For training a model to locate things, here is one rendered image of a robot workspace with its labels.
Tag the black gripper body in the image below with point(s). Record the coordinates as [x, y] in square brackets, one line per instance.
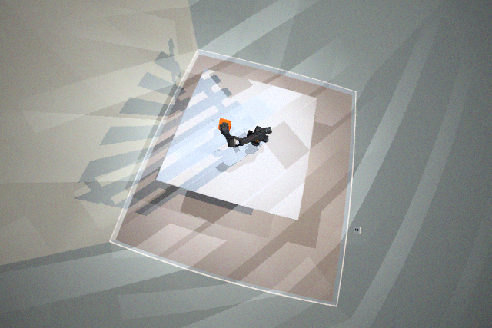
[250, 133]

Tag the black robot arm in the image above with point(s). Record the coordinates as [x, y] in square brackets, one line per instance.
[259, 134]

